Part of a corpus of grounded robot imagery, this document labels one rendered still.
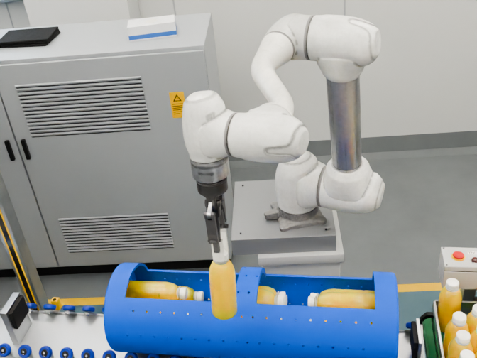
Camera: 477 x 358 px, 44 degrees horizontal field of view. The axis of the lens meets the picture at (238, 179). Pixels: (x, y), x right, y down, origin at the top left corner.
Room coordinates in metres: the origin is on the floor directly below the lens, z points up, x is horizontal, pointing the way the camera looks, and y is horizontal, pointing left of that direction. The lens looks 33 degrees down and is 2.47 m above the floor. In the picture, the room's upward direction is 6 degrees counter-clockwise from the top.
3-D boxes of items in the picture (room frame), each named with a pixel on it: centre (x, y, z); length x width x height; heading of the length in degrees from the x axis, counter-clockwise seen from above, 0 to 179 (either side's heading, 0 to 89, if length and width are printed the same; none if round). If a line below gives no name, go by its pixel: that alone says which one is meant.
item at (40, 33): (3.13, 1.04, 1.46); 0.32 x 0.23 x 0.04; 85
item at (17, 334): (1.51, 0.81, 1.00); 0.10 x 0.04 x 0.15; 168
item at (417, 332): (1.22, -0.49, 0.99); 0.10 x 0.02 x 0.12; 168
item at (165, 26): (2.99, 0.36, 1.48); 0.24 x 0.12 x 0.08; 93
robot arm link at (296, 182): (1.83, -0.22, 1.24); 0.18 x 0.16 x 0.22; 63
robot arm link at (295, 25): (1.71, -0.21, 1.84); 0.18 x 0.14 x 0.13; 153
